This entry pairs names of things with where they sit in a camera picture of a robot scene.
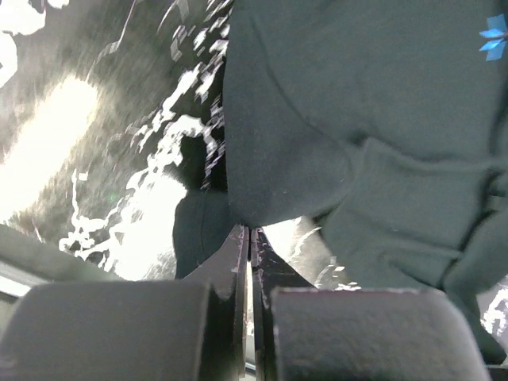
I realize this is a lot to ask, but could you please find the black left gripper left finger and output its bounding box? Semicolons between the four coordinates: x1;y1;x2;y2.
1;226;249;380

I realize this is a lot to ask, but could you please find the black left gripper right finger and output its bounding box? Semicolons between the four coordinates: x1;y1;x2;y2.
251;229;490;380

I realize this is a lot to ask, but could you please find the black t shirt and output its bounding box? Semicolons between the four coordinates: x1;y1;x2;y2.
173;1;507;364

